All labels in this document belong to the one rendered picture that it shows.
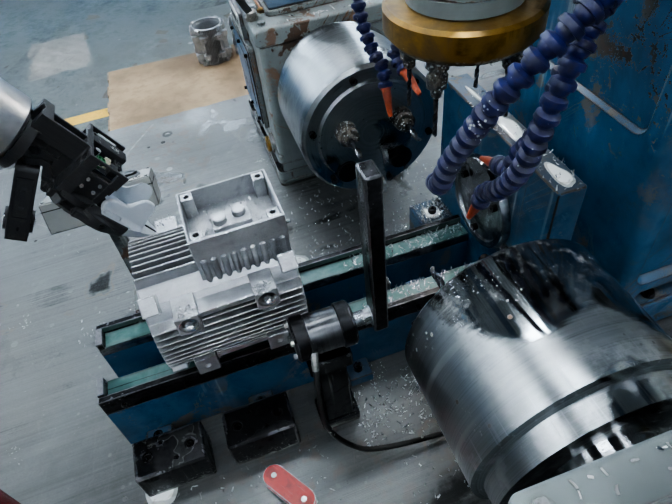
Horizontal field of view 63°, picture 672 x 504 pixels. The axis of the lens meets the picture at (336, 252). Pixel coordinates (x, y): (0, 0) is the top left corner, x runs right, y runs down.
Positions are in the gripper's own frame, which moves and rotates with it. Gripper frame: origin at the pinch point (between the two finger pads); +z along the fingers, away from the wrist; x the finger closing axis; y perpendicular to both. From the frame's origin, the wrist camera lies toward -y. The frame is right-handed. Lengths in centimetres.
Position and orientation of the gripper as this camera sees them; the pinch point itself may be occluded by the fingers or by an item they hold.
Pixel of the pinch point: (143, 231)
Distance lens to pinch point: 79.3
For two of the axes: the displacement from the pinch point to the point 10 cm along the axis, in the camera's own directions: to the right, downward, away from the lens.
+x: -3.2, -6.7, 6.7
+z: 5.5, 4.5, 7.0
